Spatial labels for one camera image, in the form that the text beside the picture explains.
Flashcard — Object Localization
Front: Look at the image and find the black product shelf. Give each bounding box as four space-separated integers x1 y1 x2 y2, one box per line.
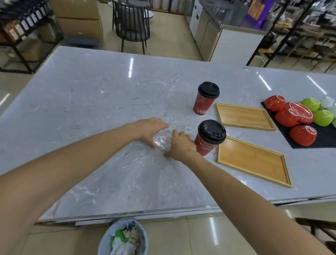
0 0 63 74

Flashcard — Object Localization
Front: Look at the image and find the red paper cup black lid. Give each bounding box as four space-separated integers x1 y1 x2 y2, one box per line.
194 119 227 157
193 82 220 116

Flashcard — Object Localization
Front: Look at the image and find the person's left forearm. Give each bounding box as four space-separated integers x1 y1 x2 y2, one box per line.
0 124 141 255

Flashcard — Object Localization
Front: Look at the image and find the trash bin with blue liner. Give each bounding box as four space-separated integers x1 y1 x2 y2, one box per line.
97 218 149 255

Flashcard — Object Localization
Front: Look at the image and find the row of dark packets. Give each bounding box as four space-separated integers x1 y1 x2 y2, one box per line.
0 1 52 41

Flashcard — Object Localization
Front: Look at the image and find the brown cardboard box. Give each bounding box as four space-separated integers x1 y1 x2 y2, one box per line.
57 17 104 41
50 0 100 19

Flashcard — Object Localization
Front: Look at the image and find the grey marble table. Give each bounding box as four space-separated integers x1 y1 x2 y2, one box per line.
0 46 336 226

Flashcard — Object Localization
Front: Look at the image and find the wooden dining chair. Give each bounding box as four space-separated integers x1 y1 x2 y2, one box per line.
283 29 336 73

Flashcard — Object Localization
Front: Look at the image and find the clear plastic wrap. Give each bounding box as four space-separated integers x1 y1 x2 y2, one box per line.
152 126 196 152

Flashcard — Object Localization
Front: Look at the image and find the person's right hand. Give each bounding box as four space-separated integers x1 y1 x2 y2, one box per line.
163 129 197 162

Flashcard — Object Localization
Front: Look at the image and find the wooden serving tray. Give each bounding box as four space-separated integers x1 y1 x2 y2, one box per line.
216 136 293 188
215 102 276 132

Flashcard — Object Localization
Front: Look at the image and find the white counter cabinet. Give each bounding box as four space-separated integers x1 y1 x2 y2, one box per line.
185 0 266 68

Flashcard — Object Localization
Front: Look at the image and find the person's left hand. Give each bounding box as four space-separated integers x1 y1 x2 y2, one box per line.
131 117 170 148

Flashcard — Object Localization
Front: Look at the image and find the green ceramic cup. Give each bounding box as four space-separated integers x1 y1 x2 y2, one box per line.
300 97 321 112
312 109 335 127

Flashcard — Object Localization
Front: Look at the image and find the purple display box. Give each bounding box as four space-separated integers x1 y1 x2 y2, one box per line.
245 0 275 29

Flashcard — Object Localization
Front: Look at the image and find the black bag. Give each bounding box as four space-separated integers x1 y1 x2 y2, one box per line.
260 31 278 49

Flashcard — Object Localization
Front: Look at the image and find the red ceramic cups group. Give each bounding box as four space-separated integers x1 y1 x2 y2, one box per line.
285 102 314 125

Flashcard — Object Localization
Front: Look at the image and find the black metal rack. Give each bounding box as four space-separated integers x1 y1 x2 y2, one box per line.
246 0 336 69

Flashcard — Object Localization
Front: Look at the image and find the black slatted chair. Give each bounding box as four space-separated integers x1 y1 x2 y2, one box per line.
112 0 152 55

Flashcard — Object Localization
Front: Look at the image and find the person's right forearm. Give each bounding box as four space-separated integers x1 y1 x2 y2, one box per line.
182 151 334 255

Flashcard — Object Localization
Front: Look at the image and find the black ribbed rubber mat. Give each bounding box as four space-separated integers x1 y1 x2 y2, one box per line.
260 101 336 149

